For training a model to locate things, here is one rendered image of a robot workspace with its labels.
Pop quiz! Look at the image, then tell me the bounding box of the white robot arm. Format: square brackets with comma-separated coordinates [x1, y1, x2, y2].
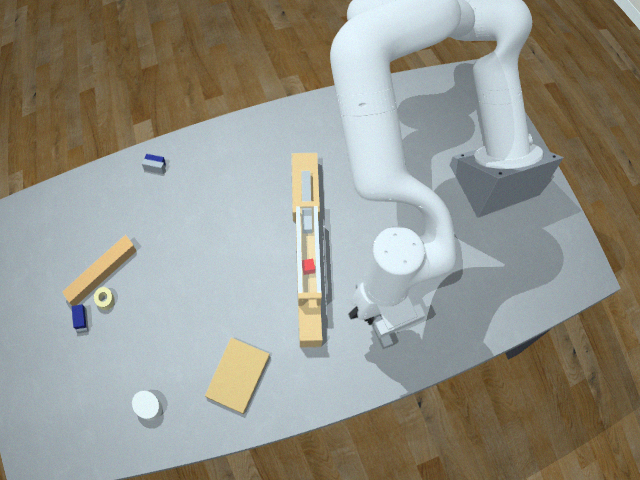
[330, 0, 543, 338]

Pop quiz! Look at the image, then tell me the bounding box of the cream roll of tape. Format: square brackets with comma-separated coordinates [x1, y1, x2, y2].
[94, 287, 115, 310]

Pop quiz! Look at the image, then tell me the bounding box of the dark blue block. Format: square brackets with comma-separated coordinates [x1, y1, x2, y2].
[72, 304, 89, 333]
[142, 154, 166, 174]

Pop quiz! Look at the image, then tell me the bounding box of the tan wooden batten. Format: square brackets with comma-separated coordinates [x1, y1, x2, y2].
[62, 235, 136, 306]

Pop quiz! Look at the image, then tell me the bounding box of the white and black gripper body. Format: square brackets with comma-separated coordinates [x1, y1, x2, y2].
[351, 283, 380, 320]

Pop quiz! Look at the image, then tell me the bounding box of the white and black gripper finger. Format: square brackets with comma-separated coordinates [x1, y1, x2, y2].
[348, 306, 374, 325]

